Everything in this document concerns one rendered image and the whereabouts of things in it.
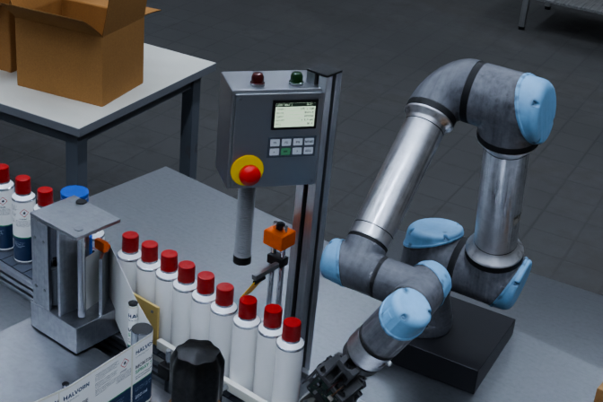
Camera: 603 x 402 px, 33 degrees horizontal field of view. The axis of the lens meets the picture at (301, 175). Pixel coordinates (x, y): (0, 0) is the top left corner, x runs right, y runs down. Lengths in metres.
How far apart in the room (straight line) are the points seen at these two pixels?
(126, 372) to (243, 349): 0.23
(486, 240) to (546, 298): 0.54
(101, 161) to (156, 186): 2.07
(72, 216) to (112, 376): 0.38
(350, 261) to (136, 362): 0.41
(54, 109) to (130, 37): 0.36
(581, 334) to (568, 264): 2.04
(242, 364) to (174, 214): 0.84
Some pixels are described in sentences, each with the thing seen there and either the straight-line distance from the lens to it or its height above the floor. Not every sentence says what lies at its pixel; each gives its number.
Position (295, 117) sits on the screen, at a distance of 1.79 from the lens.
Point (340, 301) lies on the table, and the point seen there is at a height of 0.83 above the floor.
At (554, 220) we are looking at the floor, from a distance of 4.81.
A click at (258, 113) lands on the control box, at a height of 1.43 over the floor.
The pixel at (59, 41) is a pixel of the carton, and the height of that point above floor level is 0.97.
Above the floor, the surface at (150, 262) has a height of 1.05.
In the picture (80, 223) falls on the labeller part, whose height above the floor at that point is 1.14.
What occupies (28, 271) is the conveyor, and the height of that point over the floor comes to 0.88.
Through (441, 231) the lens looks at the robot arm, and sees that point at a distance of 2.14.
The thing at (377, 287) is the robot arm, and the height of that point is 1.20.
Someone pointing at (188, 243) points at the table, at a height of 0.83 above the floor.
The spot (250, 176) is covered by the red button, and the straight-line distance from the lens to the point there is 1.79.
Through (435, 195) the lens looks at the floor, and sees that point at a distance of 4.84.
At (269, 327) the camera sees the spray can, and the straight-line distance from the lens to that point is 1.88.
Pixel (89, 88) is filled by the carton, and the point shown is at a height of 0.83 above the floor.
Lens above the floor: 2.12
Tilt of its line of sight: 26 degrees down
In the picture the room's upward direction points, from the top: 5 degrees clockwise
